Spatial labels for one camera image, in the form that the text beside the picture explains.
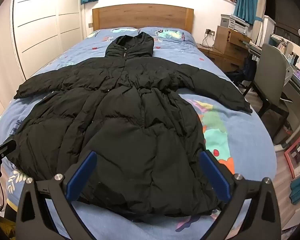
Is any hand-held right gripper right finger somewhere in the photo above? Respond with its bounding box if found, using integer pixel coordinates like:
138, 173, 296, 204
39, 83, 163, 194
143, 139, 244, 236
200, 150, 282, 240

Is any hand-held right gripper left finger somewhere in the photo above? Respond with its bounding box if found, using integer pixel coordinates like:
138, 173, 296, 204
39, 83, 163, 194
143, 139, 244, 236
15, 151, 97, 240

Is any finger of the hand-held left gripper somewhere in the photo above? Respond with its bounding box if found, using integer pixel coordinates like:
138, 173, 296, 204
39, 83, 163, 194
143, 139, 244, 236
0, 139, 17, 180

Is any black puffer jacket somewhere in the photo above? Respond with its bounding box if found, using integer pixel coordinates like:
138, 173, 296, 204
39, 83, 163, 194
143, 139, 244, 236
6, 32, 253, 217

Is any white door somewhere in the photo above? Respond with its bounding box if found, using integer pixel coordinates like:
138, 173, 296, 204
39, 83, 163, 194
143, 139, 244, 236
0, 2, 24, 153

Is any red framed board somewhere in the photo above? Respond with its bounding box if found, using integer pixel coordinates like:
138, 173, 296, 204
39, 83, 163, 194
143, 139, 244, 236
284, 127, 300, 179

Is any dark backpack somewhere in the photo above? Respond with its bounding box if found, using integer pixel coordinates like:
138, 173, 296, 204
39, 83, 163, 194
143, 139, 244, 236
225, 57, 257, 86

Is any grey chair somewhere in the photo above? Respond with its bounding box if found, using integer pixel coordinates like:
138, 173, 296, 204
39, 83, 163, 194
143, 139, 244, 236
243, 43, 295, 130

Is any wooden nightstand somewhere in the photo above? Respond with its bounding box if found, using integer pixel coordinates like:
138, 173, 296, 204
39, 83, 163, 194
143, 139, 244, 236
197, 44, 246, 72

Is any white wardrobe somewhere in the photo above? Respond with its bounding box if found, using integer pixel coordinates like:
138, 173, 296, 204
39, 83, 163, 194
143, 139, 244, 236
11, 0, 91, 80

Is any white desk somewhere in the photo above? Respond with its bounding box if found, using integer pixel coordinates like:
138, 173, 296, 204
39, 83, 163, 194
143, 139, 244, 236
249, 34, 300, 152

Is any wooden drawer cabinet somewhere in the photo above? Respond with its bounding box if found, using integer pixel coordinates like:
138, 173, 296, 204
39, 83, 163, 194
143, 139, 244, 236
213, 26, 252, 55

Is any blue printed pillow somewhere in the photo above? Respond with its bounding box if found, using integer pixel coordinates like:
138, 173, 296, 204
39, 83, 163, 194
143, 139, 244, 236
140, 26, 196, 43
86, 27, 140, 40

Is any white printer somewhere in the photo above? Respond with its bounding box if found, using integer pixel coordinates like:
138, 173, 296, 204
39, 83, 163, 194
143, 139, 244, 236
220, 14, 251, 34

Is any white panel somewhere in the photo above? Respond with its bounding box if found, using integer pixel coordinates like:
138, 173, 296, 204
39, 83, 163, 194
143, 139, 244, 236
255, 15, 276, 48

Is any wooden headboard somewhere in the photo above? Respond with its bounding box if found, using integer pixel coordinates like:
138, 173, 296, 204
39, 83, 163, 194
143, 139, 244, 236
92, 4, 194, 34

